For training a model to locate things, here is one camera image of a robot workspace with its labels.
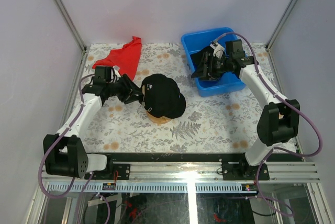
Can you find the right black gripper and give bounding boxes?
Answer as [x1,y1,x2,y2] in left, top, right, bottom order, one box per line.
[192,52,232,81]

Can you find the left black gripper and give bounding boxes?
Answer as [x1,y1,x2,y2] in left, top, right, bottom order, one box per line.
[107,74,146,104]

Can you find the black cap pink logo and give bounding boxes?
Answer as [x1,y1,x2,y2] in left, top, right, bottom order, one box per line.
[141,74,186,119]

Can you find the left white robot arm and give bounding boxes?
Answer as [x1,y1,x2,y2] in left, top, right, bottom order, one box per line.
[42,66,143,179]

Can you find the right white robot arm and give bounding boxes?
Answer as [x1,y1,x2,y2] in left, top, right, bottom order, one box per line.
[191,40,300,179]

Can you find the blue plastic bin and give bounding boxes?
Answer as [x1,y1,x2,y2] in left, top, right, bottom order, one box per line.
[181,27,255,97]

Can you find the wooden hat stand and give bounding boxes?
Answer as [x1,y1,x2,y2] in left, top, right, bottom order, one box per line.
[146,112,171,125]

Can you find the red cloth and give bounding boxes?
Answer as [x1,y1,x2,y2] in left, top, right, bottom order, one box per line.
[92,36,142,81]

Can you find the floral table mat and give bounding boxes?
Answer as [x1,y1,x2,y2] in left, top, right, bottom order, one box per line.
[75,42,298,154]

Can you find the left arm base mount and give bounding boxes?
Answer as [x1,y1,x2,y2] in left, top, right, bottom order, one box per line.
[93,161,131,181]

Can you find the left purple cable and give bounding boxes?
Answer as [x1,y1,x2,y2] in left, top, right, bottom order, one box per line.
[38,73,110,224]

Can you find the purple cable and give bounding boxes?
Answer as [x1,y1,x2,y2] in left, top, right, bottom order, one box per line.
[38,73,110,224]
[216,32,324,217]

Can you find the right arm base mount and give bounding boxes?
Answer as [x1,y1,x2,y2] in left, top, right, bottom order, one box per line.
[220,158,270,181]

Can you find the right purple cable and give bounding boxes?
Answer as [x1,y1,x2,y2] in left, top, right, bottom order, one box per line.
[216,32,324,217]

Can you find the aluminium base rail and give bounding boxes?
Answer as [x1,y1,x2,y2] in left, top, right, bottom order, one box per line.
[39,161,321,183]

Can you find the right aluminium frame post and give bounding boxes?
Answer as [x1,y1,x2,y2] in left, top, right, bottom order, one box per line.
[265,0,299,51]

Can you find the aluminium frame post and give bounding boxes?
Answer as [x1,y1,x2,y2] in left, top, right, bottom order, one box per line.
[53,0,87,52]
[265,0,299,51]

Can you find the left aluminium frame post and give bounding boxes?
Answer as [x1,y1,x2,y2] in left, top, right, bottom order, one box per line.
[53,0,87,52]

